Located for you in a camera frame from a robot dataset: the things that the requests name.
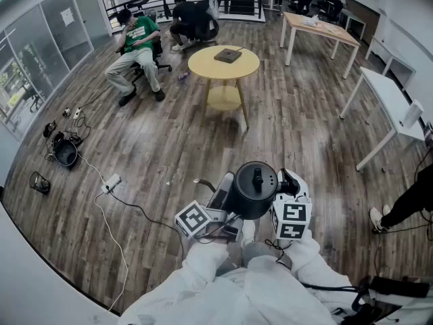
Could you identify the dark square kettle base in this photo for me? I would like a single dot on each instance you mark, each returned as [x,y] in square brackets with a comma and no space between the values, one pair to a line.
[227,55]

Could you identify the black office chair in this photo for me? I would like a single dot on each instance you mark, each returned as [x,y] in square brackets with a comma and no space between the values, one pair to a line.
[206,19]
[157,51]

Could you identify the small black white gadget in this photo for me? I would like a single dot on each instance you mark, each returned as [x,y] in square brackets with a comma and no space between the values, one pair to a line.
[66,112]

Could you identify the black electric kettle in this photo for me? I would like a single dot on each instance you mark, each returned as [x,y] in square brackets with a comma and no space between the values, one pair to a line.
[256,198]

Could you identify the white side table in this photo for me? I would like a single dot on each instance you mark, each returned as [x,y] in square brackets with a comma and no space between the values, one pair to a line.
[389,51]

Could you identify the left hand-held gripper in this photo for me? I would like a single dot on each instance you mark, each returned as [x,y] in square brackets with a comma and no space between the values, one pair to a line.
[193,218]

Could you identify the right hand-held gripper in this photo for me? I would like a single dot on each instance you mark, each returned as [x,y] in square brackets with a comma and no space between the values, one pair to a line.
[291,220]

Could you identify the black equipment pack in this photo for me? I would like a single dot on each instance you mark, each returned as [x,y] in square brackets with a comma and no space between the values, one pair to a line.
[399,286]

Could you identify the white long power strip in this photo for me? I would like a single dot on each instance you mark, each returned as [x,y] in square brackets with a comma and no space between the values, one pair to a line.
[77,112]

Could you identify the white paper sign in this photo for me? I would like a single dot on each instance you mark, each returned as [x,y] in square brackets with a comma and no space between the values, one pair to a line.
[67,16]

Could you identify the small black floor device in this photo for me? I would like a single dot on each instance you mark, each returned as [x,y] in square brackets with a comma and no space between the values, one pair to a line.
[49,129]

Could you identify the white square power strip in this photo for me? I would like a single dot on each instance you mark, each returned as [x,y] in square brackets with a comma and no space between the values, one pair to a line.
[111,183]

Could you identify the black round pot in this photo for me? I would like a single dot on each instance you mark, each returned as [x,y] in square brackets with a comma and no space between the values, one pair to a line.
[66,152]

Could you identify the black mesh cup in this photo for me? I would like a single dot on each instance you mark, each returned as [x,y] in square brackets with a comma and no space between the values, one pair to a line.
[40,183]

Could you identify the person's left forearm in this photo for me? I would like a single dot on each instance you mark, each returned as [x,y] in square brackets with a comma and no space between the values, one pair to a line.
[199,262]

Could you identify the person's right forearm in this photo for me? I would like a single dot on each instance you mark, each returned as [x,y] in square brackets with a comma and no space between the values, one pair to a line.
[314,266]

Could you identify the yellow round table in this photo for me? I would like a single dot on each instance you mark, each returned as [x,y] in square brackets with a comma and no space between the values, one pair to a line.
[206,66]

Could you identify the wooden top table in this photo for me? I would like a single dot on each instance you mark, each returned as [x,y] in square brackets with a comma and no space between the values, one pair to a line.
[304,24]

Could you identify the purple plastic bottle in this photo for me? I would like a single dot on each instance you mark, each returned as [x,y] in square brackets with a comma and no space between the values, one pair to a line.
[184,76]

